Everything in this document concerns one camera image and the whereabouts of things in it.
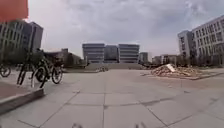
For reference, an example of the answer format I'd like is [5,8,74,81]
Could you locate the bicycle wheel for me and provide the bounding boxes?
[0,65,12,79]

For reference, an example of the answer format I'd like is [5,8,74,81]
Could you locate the pale multi-storey building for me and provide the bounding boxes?
[177,14,224,67]

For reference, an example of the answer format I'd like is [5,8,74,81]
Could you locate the rubble pile with white board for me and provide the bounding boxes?
[150,63,204,79]

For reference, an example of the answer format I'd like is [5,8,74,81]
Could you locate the wide grey stairs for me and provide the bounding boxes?
[84,62,144,71]

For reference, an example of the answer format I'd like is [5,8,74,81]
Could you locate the grey paved plaza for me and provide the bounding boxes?
[0,68,224,128]

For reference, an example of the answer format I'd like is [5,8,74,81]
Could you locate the grey stone kerb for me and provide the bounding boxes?
[0,87,45,116]

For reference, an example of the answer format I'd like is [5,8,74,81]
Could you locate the bare trees before pale building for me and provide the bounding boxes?
[186,43,224,67]

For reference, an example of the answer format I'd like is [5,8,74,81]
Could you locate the low dark building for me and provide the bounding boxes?
[43,47,84,67]

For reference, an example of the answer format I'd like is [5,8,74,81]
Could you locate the grey glass building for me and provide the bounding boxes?
[81,42,141,64]

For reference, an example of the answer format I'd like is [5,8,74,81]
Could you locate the row of trees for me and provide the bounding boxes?
[0,46,44,68]

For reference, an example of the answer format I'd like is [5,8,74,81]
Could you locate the grey building with red part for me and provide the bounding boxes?
[0,0,45,66]

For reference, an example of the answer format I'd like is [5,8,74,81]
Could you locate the distant low buildings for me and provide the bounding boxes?
[139,51,181,67]

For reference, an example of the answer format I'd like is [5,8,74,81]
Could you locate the red brick pavement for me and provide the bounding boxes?
[0,80,36,100]

